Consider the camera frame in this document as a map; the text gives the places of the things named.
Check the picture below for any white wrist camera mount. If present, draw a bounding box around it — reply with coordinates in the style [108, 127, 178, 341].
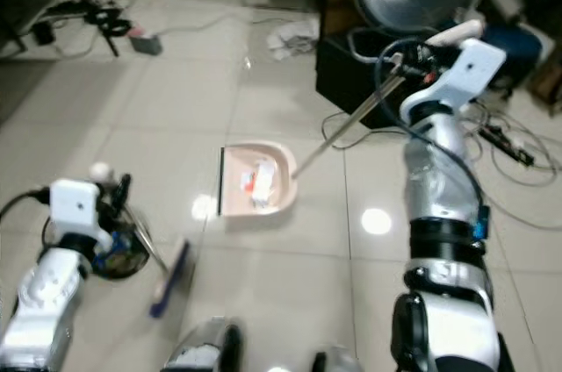
[399, 39, 507, 124]
[49, 178, 117, 247]

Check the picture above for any silver left robot foot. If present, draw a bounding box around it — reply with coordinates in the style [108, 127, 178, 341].
[166, 318, 244, 372]

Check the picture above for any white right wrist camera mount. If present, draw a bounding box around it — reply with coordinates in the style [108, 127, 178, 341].
[399, 39, 507, 124]

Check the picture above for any white crumpled paper wrapper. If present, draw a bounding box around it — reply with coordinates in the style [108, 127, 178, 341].
[244, 158, 279, 210]

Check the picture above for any black table leg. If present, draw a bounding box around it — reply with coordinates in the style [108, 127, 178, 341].
[68, 0, 121, 59]

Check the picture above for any black box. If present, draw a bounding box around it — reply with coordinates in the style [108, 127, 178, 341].
[315, 30, 415, 117]

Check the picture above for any black power adapter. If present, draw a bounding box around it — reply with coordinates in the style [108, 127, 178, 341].
[32, 22, 55, 47]

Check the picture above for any black cable bundle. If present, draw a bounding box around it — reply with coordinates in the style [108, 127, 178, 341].
[77, 2, 133, 39]

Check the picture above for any purple broom with metal handle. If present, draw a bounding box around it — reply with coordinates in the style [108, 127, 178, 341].
[91, 160, 197, 319]

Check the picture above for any white crumpled paper heap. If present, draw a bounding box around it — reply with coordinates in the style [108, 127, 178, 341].
[267, 18, 319, 60]

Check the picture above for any silver right robot foot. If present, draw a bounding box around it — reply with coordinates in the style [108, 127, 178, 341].
[310, 345, 363, 372]

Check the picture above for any blue stool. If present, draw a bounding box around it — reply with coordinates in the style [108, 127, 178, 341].
[481, 25, 543, 97]

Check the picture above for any pink dustpan with long handle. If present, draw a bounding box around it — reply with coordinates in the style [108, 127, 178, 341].
[219, 18, 486, 217]

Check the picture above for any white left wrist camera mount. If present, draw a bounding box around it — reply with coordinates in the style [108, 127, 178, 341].
[49, 178, 117, 247]

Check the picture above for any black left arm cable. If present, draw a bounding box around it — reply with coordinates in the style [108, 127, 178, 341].
[0, 186, 54, 219]

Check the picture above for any black power strip with plugs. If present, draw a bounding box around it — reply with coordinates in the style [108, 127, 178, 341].
[477, 121, 538, 168]

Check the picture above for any silver robot foot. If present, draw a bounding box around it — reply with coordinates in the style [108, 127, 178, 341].
[166, 318, 244, 372]
[310, 345, 363, 372]

